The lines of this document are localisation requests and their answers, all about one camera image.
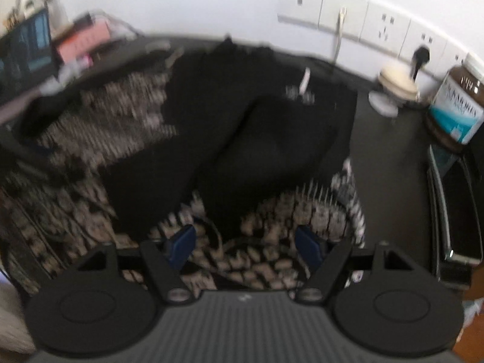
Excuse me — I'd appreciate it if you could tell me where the white desk grommet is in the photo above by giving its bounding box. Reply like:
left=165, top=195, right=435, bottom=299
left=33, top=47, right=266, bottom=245
left=368, top=91, right=400, bottom=118

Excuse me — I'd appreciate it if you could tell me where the black white patterned sweater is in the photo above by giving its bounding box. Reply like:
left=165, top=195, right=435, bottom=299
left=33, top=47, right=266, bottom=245
left=0, top=36, right=367, bottom=299

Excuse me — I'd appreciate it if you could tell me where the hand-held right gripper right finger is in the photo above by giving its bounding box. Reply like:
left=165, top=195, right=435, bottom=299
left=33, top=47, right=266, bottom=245
left=294, top=225, right=417, bottom=306

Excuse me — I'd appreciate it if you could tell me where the black power plug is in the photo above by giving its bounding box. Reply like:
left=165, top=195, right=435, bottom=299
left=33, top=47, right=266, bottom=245
left=411, top=45, right=432, bottom=81

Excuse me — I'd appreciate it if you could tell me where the dark slim device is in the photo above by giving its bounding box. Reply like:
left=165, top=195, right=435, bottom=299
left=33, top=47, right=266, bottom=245
left=434, top=259, right=475, bottom=290

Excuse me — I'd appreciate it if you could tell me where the white wall socket panel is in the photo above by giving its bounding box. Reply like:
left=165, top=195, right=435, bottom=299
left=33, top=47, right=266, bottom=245
left=278, top=0, right=471, bottom=80

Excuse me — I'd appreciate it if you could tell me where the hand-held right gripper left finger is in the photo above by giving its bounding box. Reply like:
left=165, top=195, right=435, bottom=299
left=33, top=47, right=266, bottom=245
left=77, top=224, right=197, bottom=306

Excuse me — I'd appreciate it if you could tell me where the brown supplement bottle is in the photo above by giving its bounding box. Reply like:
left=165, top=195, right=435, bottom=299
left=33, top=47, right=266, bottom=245
left=425, top=54, right=484, bottom=154

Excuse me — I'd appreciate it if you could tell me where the white charging cable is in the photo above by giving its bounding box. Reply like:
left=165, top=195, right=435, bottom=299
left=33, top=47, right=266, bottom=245
left=332, top=7, right=348, bottom=64

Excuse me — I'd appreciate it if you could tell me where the pile of desk clutter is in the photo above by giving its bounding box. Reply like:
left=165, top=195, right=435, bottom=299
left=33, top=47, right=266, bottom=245
left=0, top=0, right=57, bottom=31

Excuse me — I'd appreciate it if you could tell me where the pink box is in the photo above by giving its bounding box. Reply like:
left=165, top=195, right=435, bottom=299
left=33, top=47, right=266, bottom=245
left=56, top=22, right=115, bottom=66

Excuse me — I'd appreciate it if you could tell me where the black laptop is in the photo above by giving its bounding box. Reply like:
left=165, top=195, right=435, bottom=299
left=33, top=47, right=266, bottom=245
left=0, top=8, right=58, bottom=100

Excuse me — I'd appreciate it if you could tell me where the cream round container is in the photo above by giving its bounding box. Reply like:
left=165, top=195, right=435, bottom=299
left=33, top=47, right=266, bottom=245
left=377, top=65, right=421, bottom=101

